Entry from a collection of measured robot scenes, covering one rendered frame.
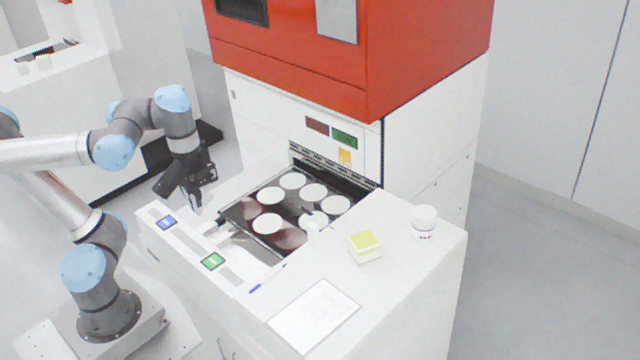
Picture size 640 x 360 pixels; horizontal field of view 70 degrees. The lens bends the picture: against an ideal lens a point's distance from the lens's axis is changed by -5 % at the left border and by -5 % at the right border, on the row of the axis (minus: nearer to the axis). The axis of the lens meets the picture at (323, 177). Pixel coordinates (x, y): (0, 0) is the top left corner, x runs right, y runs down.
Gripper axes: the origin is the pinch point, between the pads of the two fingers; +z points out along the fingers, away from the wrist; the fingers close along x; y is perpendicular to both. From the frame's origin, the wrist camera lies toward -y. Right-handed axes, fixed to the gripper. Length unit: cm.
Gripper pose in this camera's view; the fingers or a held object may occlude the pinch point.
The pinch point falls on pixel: (195, 212)
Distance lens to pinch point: 133.1
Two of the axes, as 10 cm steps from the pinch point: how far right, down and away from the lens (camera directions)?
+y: 6.9, -4.7, 5.5
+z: 0.6, 8.0, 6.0
